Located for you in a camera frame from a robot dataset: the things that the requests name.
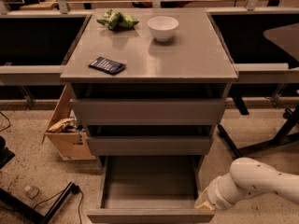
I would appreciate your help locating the wooden box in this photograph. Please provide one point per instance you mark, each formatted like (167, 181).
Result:
(70, 146)

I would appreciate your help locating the clear plastic bottle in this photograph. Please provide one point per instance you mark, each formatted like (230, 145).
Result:
(31, 192)

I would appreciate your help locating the grey drawer cabinet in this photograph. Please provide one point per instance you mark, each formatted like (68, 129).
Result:
(193, 55)

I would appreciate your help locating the white bowl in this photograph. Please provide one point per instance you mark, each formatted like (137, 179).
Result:
(162, 28)

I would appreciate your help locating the grey middle drawer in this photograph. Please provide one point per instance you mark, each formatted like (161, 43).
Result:
(138, 140)

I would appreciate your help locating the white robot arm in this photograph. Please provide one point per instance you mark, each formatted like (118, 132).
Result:
(246, 179)

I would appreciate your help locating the black stand leg right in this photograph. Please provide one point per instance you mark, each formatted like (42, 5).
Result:
(283, 136)

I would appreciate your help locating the grey drawer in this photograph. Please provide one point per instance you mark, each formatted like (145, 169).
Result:
(149, 190)
(138, 140)
(148, 103)

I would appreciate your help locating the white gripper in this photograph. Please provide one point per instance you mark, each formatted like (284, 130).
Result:
(216, 194)

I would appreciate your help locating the grey bottom drawer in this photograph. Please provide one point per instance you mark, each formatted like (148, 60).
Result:
(149, 190)

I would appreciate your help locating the dark blue snack packet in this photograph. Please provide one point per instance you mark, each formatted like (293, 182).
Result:
(107, 66)

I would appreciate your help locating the crumpled brown paper bag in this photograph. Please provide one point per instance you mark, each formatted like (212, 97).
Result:
(60, 125)

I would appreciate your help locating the grey top drawer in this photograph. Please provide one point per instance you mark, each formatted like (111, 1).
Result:
(148, 103)

